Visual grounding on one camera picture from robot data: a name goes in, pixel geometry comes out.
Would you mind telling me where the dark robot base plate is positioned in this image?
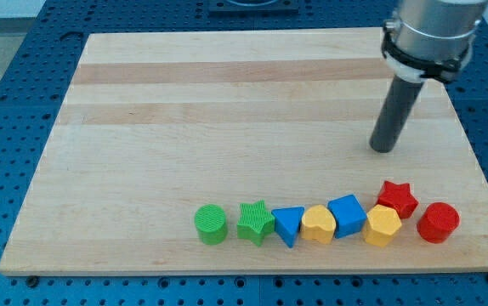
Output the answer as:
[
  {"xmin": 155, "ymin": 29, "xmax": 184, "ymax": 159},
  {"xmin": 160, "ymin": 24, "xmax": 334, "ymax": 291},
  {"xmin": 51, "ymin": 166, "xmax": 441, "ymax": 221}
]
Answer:
[{"xmin": 207, "ymin": 0, "xmax": 299, "ymax": 15}]

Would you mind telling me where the blue triangle block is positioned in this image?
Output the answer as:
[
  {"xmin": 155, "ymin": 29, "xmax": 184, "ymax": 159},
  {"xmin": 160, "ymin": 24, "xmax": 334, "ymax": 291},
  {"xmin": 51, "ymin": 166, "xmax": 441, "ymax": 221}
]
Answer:
[{"xmin": 271, "ymin": 207, "xmax": 304, "ymax": 248}]

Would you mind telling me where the green star block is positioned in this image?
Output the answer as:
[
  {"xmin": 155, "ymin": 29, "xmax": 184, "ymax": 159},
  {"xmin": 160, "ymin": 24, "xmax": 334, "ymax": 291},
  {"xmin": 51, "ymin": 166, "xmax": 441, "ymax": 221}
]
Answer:
[{"xmin": 236, "ymin": 200, "xmax": 275, "ymax": 247}]

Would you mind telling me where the red cylinder block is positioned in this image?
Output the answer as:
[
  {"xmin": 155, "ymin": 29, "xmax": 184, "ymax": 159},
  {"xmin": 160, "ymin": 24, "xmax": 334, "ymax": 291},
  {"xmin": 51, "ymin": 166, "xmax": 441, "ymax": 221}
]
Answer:
[{"xmin": 417, "ymin": 202, "xmax": 460, "ymax": 244}]

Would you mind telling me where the green cylinder block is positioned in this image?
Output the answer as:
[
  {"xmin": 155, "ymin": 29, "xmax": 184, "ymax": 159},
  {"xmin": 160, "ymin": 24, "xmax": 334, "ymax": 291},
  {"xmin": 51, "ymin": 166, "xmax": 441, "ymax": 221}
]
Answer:
[{"xmin": 194, "ymin": 204, "xmax": 228, "ymax": 245}]

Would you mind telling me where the yellow heart block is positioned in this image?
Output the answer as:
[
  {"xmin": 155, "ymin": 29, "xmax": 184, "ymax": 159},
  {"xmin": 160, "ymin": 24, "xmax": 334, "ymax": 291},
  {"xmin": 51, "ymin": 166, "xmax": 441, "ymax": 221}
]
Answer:
[{"xmin": 300, "ymin": 205, "xmax": 337, "ymax": 245}]

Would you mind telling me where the yellow hexagon block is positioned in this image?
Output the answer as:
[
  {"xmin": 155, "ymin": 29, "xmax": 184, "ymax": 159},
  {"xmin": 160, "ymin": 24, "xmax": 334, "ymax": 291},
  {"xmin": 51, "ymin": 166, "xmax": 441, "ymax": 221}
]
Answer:
[{"xmin": 362, "ymin": 205, "xmax": 402, "ymax": 247}]

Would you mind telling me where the red star block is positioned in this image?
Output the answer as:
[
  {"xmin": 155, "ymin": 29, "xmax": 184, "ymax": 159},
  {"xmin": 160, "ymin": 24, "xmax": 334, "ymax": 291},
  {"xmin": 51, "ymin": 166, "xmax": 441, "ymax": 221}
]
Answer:
[{"xmin": 377, "ymin": 180, "xmax": 419, "ymax": 219}]

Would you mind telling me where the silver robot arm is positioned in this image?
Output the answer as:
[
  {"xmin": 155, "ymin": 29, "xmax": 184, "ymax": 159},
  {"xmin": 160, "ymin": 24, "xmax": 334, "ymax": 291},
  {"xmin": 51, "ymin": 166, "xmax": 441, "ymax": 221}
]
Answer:
[{"xmin": 381, "ymin": 0, "xmax": 488, "ymax": 83}]

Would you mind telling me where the blue cube block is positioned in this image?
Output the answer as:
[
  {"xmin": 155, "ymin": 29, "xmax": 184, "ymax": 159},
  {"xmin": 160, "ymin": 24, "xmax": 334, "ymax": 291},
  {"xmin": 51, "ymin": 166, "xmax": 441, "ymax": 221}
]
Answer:
[{"xmin": 327, "ymin": 194, "xmax": 366, "ymax": 239}]

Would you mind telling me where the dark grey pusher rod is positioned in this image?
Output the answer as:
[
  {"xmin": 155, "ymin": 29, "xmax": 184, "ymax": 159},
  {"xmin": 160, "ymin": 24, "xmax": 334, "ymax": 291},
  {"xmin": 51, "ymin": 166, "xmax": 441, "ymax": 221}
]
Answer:
[{"xmin": 369, "ymin": 76, "xmax": 423, "ymax": 153}]

